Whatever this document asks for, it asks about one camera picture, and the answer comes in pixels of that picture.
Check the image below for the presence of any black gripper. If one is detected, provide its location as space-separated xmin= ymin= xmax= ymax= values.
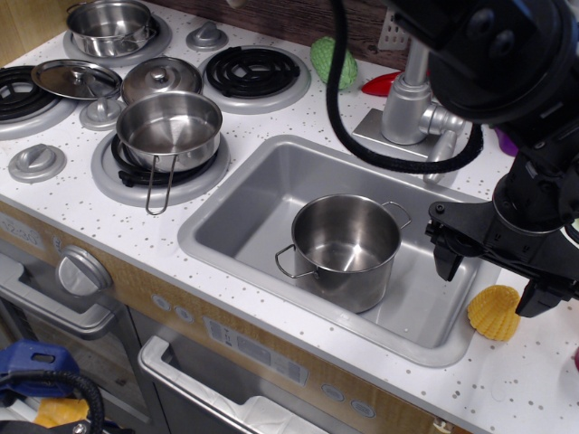
xmin=426 ymin=152 xmax=578 ymax=317

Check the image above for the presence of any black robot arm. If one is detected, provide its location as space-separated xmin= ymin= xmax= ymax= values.
xmin=392 ymin=1 xmax=578 ymax=317

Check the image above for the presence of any yellow toy corn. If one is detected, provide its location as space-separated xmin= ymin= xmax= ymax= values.
xmin=467 ymin=285 xmax=520 ymax=342

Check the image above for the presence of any steel pot in sink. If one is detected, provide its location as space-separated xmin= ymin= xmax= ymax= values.
xmin=274 ymin=193 xmax=413 ymax=313

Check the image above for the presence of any grey plastic sink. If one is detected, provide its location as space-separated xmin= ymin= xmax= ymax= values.
xmin=178 ymin=136 xmax=498 ymax=367

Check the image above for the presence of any steel pot top left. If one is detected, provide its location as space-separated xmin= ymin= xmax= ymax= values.
xmin=66 ymin=1 xmax=158 ymax=58

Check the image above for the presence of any purple toy eggplant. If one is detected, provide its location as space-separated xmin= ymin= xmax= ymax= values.
xmin=494 ymin=127 xmax=518 ymax=157

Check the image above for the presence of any silver toy faucet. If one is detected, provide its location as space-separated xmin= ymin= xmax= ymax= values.
xmin=353 ymin=41 xmax=465 ymax=163

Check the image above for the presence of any red toy pepper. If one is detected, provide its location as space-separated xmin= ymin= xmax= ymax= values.
xmin=361 ymin=71 xmax=401 ymax=97

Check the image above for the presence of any green knitted toy vegetable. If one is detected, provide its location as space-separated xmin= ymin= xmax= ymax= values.
xmin=309 ymin=36 xmax=358 ymax=90

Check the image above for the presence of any black burner back right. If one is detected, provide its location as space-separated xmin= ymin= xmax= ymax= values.
xmin=200 ymin=45 xmax=311 ymax=115

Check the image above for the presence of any black burner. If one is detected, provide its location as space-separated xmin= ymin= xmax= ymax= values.
xmin=90 ymin=132 xmax=231 ymax=211
xmin=1 ymin=65 xmax=78 ymax=141
xmin=200 ymin=45 xmax=311 ymax=115

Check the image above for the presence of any grey stove knob top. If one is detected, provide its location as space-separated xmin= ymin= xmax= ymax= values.
xmin=185 ymin=22 xmax=228 ymax=52

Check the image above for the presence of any grey stove knob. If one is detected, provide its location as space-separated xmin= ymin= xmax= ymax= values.
xmin=185 ymin=22 xmax=228 ymax=52
xmin=80 ymin=98 xmax=127 ymax=131
xmin=8 ymin=144 xmax=67 ymax=184

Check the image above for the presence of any black burner front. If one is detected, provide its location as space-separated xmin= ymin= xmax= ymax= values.
xmin=90 ymin=132 xmax=231 ymax=211

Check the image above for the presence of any domed steel lid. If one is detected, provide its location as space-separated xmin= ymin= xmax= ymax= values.
xmin=121 ymin=56 xmax=204 ymax=104

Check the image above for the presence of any silver oven dial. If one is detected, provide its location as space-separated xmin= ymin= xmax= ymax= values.
xmin=55 ymin=245 xmax=113 ymax=297

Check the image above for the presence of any grey stove knob middle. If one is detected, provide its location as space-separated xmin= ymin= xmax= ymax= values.
xmin=80 ymin=98 xmax=127 ymax=131

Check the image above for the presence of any flat steel lid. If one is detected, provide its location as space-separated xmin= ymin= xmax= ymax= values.
xmin=31 ymin=59 xmax=122 ymax=100

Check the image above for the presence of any yellow cloth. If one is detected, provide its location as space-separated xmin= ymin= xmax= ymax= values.
xmin=33 ymin=398 xmax=90 ymax=428

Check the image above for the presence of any grey stove knob left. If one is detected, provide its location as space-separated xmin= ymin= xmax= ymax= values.
xmin=8 ymin=144 xmax=67 ymax=184

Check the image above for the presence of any blue clamp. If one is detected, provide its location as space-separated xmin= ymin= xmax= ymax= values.
xmin=1 ymin=339 xmax=80 ymax=406

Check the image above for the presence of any black burner left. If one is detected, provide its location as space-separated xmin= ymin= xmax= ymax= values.
xmin=1 ymin=65 xmax=78 ymax=141

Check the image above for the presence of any black sleeved cable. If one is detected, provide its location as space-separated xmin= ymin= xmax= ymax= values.
xmin=326 ymin=0 xmax=484 ymax=175

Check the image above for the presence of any silver dishwasher door handle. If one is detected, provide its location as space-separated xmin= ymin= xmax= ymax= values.
xmin=138 ymin=335 xmax=358 ymax=434

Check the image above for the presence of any steel saucepan with wire handle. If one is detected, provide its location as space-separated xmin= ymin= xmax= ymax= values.
xmin=116 ymin=90 xmax=230 ymax=215

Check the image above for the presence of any silver oven door handle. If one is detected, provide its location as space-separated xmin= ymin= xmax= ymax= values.
xmin=1 ymin=254 xmax=117 ymax=340

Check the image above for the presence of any grey burner ring back left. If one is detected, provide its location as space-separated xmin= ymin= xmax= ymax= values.
xmin=62 ymin=13 xmax=174 ymax=69

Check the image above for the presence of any black cable bottom left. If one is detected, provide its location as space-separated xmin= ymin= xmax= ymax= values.
xmin=0 ymin=370 xmax=106 ymax=434

